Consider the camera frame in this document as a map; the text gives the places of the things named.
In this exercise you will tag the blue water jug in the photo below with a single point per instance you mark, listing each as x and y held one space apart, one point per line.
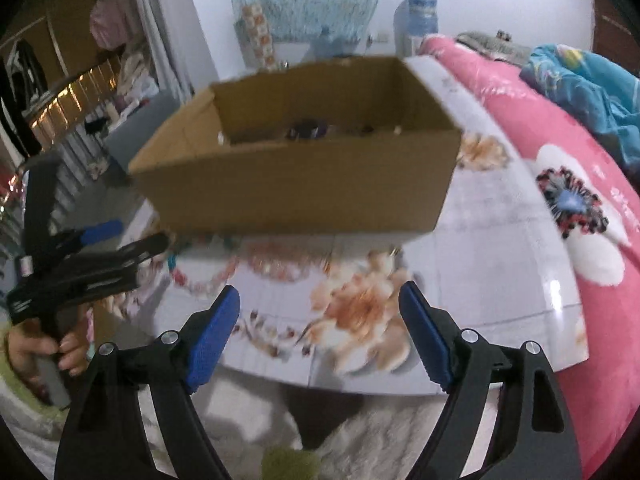
421 12
327 42

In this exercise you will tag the blue patterned blanket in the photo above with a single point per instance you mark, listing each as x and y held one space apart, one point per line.
590 90

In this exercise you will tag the metal railing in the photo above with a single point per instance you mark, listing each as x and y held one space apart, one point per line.
75 160

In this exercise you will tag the person's left hand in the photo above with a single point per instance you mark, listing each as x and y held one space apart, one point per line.
25 350

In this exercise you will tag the pink floral blanket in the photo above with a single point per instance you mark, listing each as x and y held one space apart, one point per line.
525 110

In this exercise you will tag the purple smartwatch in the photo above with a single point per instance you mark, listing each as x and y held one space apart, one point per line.
306 129

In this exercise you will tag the small dark box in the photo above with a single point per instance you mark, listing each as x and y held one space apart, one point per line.
504 35

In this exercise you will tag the black hanging garment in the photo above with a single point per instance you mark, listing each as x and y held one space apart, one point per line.
22 90

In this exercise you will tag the brown wooden door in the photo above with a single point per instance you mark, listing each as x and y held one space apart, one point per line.
617 30

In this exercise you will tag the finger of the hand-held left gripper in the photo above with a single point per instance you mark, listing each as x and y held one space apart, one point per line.
150 244
102 230

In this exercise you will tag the grey storage box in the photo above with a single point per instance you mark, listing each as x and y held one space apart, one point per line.
145 130

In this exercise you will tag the pink hanging garment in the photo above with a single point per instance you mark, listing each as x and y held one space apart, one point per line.
111 20

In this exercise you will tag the wooden wardrobe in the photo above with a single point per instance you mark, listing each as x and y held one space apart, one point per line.
70 15

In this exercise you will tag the brown cardboard box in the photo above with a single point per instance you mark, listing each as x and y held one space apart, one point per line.
300 190

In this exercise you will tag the white curtain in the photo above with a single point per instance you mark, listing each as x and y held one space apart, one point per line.
160 25

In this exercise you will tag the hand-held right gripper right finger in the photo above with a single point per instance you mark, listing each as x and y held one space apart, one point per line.
425 330

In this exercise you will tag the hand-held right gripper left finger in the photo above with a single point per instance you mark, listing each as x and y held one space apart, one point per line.
215 340

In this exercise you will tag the wall socket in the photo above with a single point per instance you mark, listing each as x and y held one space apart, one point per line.
382 38

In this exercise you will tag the orange checked cloth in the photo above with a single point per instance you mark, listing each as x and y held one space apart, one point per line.
257 35

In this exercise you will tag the grey cushion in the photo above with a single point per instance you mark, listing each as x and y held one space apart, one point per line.
487 45

